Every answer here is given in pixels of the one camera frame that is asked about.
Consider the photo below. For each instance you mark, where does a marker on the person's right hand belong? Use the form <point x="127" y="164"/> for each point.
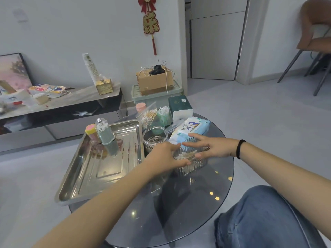
<point x="219" y="148"/>

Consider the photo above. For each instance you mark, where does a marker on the person's left hand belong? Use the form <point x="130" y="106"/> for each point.
<point x="163" y="162"/>

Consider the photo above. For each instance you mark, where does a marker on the clear round hairpin jar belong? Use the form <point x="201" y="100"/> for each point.
<point x="155" y="142"/>

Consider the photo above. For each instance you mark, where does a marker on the clear square cotton swab box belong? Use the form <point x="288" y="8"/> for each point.
<point x="191" y="166"/>

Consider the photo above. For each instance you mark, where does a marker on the blue wet wipes pack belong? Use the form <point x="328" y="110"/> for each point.
<point x="191" y="126"/>

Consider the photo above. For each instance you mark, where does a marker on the green bag white swabs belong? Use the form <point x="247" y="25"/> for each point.
<point x="164" y="116"/>

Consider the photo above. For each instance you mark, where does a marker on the clear bag wooden cotton swabs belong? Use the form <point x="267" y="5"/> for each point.
<point x="148" y="117"/>

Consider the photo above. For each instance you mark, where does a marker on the dark green tissue pack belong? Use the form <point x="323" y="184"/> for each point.
<point x="179" y="105"/>

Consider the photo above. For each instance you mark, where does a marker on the pink lid toothpick jar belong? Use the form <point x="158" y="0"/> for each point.
<point x="141" y="107"/>

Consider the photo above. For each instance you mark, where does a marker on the stainless steel tray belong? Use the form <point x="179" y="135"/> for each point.
<point x="103" y="173"/>

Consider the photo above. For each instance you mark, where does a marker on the green swab holder clear dome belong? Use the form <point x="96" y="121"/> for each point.
<point x="104" y="134"/>

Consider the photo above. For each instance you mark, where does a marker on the pink bottle yellow lid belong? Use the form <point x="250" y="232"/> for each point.
<point x="90" y="130"/>

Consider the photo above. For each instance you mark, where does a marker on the person's left forearm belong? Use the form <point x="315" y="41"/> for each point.
<point x="103" y="211"/>

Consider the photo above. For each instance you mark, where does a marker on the person's right forearm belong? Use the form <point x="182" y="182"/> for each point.
<point x="289" y="178"/>

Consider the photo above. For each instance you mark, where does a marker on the person's blue jeans leg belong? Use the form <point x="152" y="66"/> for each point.
<point x="258" y="219"/>

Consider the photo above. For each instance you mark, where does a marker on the black wrist band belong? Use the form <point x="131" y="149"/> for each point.
<point x="240" y="149"/>

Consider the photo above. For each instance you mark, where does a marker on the pale green storage bin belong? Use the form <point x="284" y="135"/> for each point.
<point x="157" y="100"/>

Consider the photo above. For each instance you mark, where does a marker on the brown cardboard box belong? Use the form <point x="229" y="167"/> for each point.
<point x="153" y="85"/>

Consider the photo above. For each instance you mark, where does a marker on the grey low console cabinet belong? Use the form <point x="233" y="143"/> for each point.
<point x="77" y="126"/>

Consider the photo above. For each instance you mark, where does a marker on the black device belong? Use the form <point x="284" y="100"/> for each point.
<point x="156" y="70"/>

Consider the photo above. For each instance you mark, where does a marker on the white papers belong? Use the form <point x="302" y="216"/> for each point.
<point x="82" y="113"/>

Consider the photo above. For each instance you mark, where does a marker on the gold tissue box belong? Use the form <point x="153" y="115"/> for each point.
<point x="104" y="87"/>

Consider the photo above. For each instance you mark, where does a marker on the grey door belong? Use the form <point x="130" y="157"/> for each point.
<point x="214" y="43"/>

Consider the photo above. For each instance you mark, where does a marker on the stack of paper cups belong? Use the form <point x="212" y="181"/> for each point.
<point x="91" y="68"/>

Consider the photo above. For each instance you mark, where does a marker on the cream round container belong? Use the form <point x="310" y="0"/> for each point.
<point x="41" y="98"/>

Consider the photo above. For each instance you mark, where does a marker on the colourful cards pile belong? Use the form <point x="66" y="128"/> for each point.
<point x="46" y="89"/>

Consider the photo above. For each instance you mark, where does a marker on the brown chair metal legs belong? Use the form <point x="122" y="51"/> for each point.
<point x="315" y="23"/>

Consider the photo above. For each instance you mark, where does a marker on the white carton blue label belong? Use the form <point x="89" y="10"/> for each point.
<point x="15" y="98"/>

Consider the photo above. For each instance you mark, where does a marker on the yellow open carton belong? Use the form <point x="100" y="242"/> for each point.
<point x="7" y="87"/>

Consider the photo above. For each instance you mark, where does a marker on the framed pink painting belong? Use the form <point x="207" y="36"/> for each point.
<point x="13" y="72"/>

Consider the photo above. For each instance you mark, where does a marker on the red gold wall ornament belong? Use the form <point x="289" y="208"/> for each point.
<point x="150" y="24"/>

